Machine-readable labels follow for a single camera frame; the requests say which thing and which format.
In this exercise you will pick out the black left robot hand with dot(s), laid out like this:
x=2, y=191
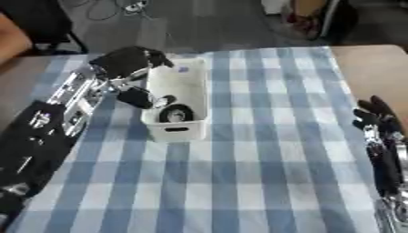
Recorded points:
x=123, y=62

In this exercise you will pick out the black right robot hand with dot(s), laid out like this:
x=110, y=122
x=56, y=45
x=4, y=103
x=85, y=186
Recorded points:
x=383, y=145

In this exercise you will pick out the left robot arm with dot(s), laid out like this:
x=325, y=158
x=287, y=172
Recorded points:
x=37, y=136

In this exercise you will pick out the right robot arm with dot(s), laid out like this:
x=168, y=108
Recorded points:
x=394, y=214

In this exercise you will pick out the white plastic box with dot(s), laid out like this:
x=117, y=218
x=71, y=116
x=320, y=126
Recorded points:
x=178, y=100

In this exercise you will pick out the small black round object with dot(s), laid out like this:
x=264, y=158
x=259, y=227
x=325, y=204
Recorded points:
x=168, y=99

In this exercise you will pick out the black tape roll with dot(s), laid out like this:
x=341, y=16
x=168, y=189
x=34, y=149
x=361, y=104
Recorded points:
x=176, y=113

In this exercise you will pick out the black chair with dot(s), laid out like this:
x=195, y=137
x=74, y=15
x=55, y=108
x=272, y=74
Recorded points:
x=40, y=22

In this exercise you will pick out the person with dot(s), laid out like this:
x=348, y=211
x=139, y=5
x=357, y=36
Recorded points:
x=9, y=41

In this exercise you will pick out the black bag with red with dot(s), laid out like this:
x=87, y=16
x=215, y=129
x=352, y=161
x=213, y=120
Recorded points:
x=319, y=18

